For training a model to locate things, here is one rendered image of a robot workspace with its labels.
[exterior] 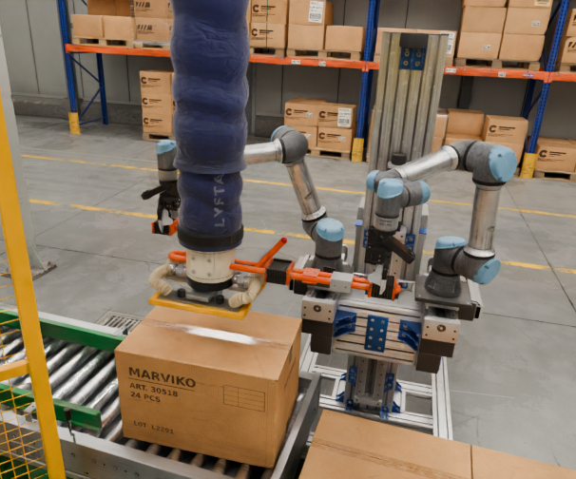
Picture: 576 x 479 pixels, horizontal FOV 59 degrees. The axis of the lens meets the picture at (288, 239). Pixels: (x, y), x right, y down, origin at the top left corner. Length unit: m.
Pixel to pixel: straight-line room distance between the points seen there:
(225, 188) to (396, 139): 0.84
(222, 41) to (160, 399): 1.24
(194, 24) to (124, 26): 8.40
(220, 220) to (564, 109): 9.03
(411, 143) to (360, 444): 1.22
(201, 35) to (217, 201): 0.49
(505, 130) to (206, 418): 7.55
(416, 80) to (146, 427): 1.68
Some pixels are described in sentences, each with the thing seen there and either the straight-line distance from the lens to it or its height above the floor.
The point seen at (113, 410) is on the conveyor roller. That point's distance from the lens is 2.31.
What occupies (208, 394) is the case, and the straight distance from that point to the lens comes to 1.87.
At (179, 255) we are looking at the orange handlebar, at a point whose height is 1.26.
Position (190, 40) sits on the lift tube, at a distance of 1.54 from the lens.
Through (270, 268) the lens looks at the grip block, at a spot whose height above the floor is 1.28.
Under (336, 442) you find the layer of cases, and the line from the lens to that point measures 2.13.
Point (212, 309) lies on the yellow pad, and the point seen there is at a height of 1.15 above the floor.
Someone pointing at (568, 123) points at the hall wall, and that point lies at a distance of 10.34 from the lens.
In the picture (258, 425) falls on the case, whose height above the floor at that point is 0.74.
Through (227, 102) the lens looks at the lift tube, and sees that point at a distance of 1.55.
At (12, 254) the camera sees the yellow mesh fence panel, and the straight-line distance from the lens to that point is 1.66.
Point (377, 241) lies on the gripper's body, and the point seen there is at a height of 1.41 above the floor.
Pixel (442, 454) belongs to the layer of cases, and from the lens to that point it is 2.18.
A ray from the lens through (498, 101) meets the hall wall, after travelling 10.05.
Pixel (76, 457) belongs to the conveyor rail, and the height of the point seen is 0.52.
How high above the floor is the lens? 2.02
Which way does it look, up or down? 23 degrees down
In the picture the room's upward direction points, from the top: 3 degrees clockwise
